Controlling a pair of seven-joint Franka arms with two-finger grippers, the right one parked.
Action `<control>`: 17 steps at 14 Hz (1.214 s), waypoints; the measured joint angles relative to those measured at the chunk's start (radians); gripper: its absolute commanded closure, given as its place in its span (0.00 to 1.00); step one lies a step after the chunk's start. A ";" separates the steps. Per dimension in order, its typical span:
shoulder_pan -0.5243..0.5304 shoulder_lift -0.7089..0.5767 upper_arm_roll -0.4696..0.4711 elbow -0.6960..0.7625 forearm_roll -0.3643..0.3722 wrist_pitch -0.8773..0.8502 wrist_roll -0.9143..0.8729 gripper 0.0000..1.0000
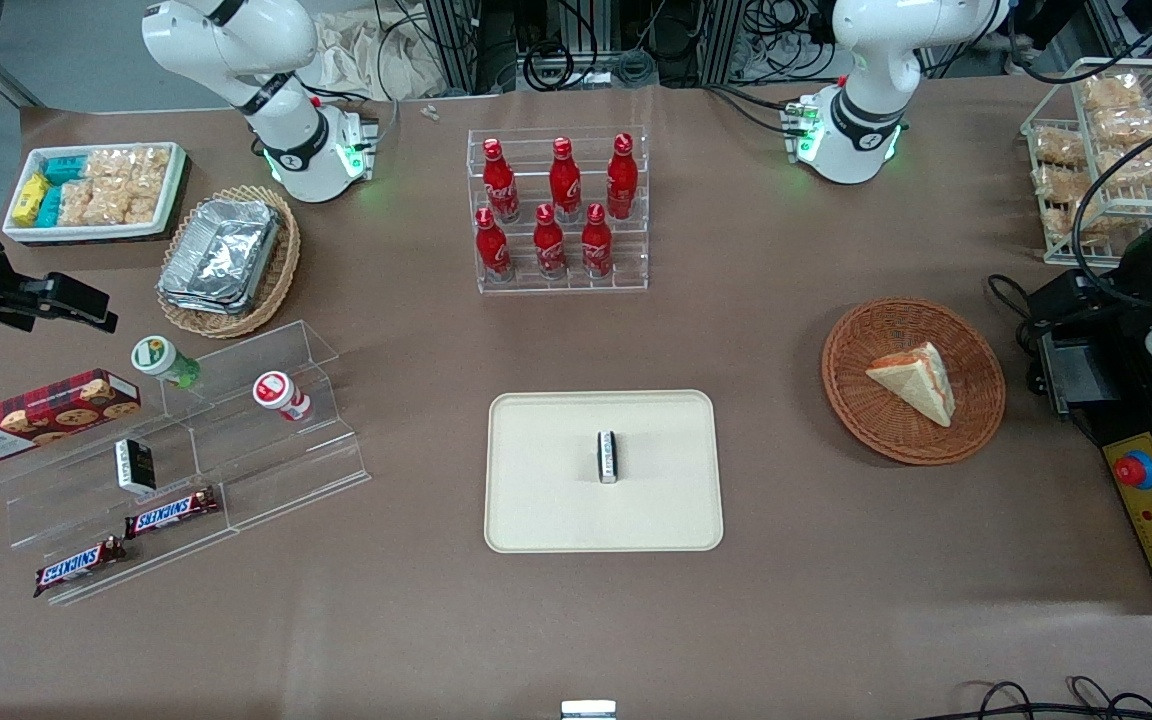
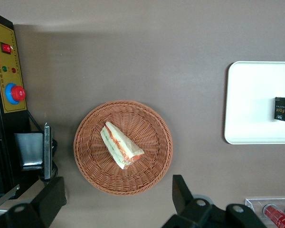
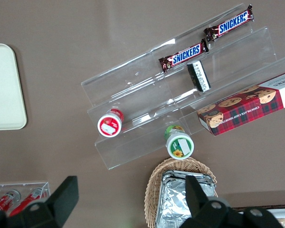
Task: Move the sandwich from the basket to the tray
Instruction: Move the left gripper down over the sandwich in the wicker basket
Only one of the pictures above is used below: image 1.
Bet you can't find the triangular sandwich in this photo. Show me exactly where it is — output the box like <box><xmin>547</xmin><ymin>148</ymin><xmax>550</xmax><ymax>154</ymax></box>
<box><xmin>865</xmin><ymin>341</ymin><xmax>957</xmax><ymax>429</ymax></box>

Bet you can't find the oval wicker basket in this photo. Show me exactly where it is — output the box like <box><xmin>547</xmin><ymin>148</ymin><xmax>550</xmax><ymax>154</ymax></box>
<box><xmin>155</xmin><ymin>184</ymin><xmax>303</xmax><ymax>340</ymax></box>

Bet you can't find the beige rectangular tray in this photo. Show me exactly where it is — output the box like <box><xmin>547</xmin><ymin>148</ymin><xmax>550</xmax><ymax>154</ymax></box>
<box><xmin>484</xmin><ymin>390</ymin><xmax>725</xmax><ymax>554</ymax></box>

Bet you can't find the round brown wicker basket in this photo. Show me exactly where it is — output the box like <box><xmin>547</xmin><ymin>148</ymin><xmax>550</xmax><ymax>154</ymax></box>
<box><xmin>821</xmin><ymin>298</ymin><xmax>1007</xmax><ymax>467</ymax></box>

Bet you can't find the clear bag of rice crackers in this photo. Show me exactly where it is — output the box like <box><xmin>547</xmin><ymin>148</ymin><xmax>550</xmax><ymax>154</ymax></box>
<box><xmin>124</xmin><ymin>148</ymin><xmax>171</xmax><ymax>225</ymax></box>
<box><xmin>58</xmin><ymin>180</ymin><xmax>127</xmax><ymax>228</ymax></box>
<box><xmin>84</xmin><ymin>149</ymin><xmax>139</xmax><ymax>189</ymax></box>

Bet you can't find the yellow snack packet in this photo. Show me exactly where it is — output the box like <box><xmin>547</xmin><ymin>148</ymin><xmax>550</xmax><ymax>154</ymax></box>
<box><xmin>12</xmin><ymin>172</ymin><xmax>50</xmax><ymax>227</ymax></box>

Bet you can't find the green lidded cup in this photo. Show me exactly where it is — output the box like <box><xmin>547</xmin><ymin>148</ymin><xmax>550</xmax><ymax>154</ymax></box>
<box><xmin>130</xmin><ymin>335</ymin><xmax>203</xmax><ymax>390</ymax></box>

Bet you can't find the red plaid cookie box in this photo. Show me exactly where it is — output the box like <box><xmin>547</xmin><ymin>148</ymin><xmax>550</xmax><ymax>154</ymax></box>
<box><xmin>0</xmin><ymin>368</ymin><xmax>143</xmax><ymax>469</ymax></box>

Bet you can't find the white plastic snack bin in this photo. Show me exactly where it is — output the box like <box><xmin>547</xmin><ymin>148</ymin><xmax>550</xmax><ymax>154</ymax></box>
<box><xmin>1</xmin><ymin>142</ymin><xmax>188</xmax><ymax>247</ymax></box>

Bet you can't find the stack of foil trays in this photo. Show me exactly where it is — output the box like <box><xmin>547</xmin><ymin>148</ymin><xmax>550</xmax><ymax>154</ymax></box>
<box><xmin>157</xmin><ymin>197</ymin><xmax>283</xmax><ymax>317</ymax></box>

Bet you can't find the small black carton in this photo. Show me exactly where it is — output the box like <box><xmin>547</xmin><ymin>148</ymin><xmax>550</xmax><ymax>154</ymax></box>
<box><xmin>114</xmin><ymin>438</ymin><xmax>158</xmax><ymax>497</ymax></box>

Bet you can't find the red lidded cup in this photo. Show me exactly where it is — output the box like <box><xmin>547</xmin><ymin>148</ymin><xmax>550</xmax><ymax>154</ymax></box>
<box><xmin>252</xmin><ymin>370</ymin><xmax>315</xmax><ymax>423</ymax></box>

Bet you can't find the snickers chocolate bar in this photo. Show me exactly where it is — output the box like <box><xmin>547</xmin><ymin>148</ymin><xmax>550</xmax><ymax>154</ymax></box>
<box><xmin>33</xmin><ymin>536</ymin><xmax>128</xmax><ymax>599</ymax></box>
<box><xmin>124</xmin><ymin>486</ymin><xmax>221</xmax><ymax>540</ymax></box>

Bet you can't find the clear acrylic stepped display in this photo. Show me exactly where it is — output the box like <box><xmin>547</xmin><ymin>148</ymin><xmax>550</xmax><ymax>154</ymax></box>
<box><xmin>0</xmin><ymin>320</ymin><xmax>373</xmax><ymax>608</ymax></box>

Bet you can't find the crumpled white cloth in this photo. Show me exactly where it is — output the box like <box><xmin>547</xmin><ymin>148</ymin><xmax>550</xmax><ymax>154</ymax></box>
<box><xmin>311</xmin><ymin>5</ymin><xmax>457</xmax><ymax>103</ymax></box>

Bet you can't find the red cola bottle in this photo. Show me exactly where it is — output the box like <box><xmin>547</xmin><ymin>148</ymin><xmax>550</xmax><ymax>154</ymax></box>
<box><xmin>481</xmin><ymin>138</ymin><xmax>521</xmax><ymax>224</ymax></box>
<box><xmin>474</xmin><ymin>207</ymin><xmax>514</xmax><ymax>283</ymax></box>
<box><xmin>532</xmin><ymin>203</ymin><xmax>568</xmax><ymax>281</ymax></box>
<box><xmin>547</xmin><ymin>137</ymin><xmax>583</xmax><ymax>224</ymax></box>
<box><xmin>580</xmin><ymin>203</ymin><xmax>615</xmax><ymax>280</ymax></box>
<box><xmin>605</xmin><ymin>133</ymin><xmax>640</xmax><ymax>222</ymax></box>

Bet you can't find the clear acrylic bottle rack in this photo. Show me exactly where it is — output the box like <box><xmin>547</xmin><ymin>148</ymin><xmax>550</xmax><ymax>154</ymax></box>
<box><xmin>466</xmin><ymin>126</ymin><xmax>650</xmax><ymax>295</ymax></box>

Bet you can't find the clear bag of fried snacks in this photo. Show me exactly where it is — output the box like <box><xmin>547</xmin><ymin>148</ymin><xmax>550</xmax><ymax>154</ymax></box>
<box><xmin>1100</xmin><ymin>140</ymin><xmax>1152</xmax><ymax>188</ymax></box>
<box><xmin>1090</xmin><ymin>104</ymin><xmax>1152</xmax><ymax>147</ymax></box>
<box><xmin>1032</xmin><ymin>164</ymin><xmax>1094</xmax><ymax>207</ymax></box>
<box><xmin>1044</xmin><ymin>200</ymin><xmax>1109</xmax><ymax>248</ymax></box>
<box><xmin>1030</xmin><ymin>127</ymin><xmax>1088</xmax><ymax>167</ymax></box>
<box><xmin>1080</xmin><ymin>74</ymin><xmax>1148</xmax><ymax>112</ymax></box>

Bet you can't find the black electronics box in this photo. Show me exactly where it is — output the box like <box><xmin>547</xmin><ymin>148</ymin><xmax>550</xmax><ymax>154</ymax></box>
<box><xmin>1024</xmin><ymin>215</ymin><xmax>1152</xmax><ymax>421</ymax></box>

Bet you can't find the aluminium frame rack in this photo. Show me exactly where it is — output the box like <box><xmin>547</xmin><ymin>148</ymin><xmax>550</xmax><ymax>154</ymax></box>
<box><xmin>421</xmin><ymin>0</ymin><xmax>767</xmax><ymax>97</ymax></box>

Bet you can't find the coiled black cable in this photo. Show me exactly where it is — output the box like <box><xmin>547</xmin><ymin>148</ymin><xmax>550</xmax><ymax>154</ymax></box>
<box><xmin>522</xmin><ymin>38</ymin><xmax>577</xmax><ymax>93</ymax></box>

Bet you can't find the white wire rack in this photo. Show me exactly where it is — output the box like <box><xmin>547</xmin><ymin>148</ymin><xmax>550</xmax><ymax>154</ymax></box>
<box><xmin>1020</xmin><ymin>57</ymin><xmax>1152</xmax><ymax>267</ymax></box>

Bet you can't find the long black cable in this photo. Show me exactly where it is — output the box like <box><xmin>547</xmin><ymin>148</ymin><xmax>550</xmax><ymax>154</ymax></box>
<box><xmin>1070</xmin><ymin>98</ymin><xmax>1152</xmax><ymax>293</ymax></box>

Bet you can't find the looped black floor cable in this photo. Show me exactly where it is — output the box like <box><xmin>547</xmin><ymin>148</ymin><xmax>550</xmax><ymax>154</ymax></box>
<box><xmin>936</xmin><ymin>676</ymin><xmax>1152</xmax><ymax>720</ymax></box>

